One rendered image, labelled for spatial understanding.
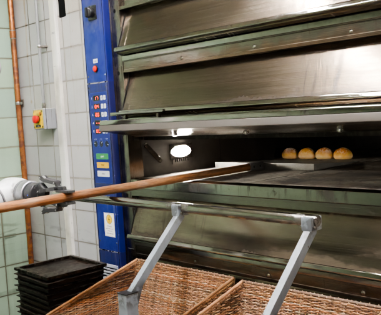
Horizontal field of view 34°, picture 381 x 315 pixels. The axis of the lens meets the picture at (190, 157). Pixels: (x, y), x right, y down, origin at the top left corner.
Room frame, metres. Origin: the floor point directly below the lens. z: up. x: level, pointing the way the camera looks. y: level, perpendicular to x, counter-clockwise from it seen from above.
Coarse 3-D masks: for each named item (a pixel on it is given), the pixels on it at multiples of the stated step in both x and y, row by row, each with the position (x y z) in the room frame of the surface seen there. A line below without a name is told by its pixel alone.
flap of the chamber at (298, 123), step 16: (368, 112) 1.64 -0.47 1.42; (112, 128) 2.45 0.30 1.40; (128, 128) 2.38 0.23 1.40; (144, 128) 2.31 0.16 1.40; (160, 128) 2.24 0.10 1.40; (176, 128) 2.18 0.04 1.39; (192, 128) 2.13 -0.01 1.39; (208, 128) 2.09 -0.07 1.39; (224, 128) 2.06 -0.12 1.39; (240, 128) 2.02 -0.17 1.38; (256, 128) 1.99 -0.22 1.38; (272, 128) 1.96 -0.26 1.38; (288, 128) 1.93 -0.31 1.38; (304, 128) 1.90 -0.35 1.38; (320, 128) 1.87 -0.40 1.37; (336, 128) 1.84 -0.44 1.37; (352, 128) 1.81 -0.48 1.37; (368, 128) 1.79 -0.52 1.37
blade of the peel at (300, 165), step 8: (264, 160) 3.14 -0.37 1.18; (272, 160) 3.11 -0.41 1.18; (280, 160) 3.08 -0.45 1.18; (288, 160) 3.05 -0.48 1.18; (264, 168) 2.71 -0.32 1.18; (272, 168) 2.67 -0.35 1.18; (280, 168) 2.64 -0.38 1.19; (288, 168) 2.62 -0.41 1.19; (296, 168) 2.59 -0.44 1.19; (304, 168) 2.56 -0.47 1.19; (312, 168) 2.53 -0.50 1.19; (320, 168) 2.56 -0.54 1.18
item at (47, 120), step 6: (48, 108) 3.00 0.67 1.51; (54, 108) 3.02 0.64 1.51; (36, 114) 3.02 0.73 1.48; (42, 114) 2.98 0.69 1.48; (48, 114) 3.00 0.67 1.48; (54, 114) 3.02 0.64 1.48; (42, 120) 2.98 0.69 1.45; (48, 120) 2.99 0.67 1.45; (54, 120) 3.02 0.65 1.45; (36, 126) 3.02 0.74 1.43; (42, 126) 2.98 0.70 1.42; (48, 126) 2.99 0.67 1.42; (54, 126) 3.02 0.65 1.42
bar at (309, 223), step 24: (240, 216) 1.67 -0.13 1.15; (264, 216) 1.61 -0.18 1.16; (288, 216) 1.56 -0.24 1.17; (312, 216) 1.51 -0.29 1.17; (168, 240) 1.82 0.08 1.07; (312, 240) 1.50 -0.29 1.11; (144, 264) 1.77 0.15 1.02; (288, 264) 1.46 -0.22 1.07; (288, 288) 1.43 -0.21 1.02; (120, 312) 1.71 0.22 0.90; (264, 312) 1.39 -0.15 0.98
